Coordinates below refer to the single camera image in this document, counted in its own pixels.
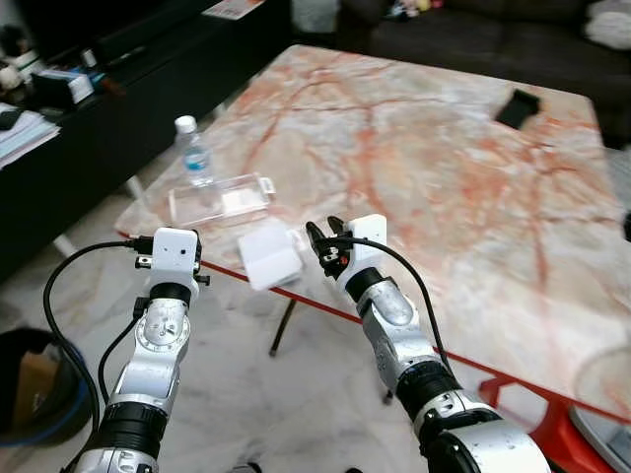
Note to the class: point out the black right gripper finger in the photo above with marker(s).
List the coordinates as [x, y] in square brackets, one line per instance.
[336, 229]
[315, 238]

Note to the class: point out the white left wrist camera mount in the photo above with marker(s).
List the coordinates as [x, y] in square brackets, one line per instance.
[173, 254]

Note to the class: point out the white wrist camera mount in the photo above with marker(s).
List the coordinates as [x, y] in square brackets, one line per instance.
[173, 254]
[367, 232]

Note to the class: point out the black wallet white edge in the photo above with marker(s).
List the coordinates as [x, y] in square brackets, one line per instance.
[61, 89]

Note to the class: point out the marble table red frame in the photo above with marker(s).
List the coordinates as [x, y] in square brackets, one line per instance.
[414, 148]

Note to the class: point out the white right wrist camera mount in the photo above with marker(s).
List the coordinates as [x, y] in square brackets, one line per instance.
[367, 232]

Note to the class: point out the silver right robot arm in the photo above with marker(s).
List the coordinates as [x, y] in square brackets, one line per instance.
[394, 315]

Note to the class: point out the white fluffy cushion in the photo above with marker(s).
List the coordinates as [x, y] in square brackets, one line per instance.
[609, 30]

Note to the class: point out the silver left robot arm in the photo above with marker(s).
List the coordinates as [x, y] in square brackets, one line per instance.
[163, 335]

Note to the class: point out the clear plastic container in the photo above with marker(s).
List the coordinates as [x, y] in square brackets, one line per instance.
[222, 202]

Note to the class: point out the black low TV console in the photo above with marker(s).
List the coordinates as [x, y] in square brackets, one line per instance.
[89, 168]

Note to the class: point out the dark sofa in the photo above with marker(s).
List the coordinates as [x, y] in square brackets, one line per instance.
[473, 44]

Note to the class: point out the brown cardboard box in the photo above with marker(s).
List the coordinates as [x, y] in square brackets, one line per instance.
[32, 384]

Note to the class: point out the black flat pouch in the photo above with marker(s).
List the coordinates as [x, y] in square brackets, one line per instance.
[518, 108]

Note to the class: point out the red white leaflet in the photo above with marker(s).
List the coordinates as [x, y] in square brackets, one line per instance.
[232, 9]

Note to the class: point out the black round rubbish bin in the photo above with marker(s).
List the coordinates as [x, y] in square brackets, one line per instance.
[25, 340]

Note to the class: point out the clear water bottle white cap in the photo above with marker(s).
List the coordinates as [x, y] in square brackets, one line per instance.
[196, 158]

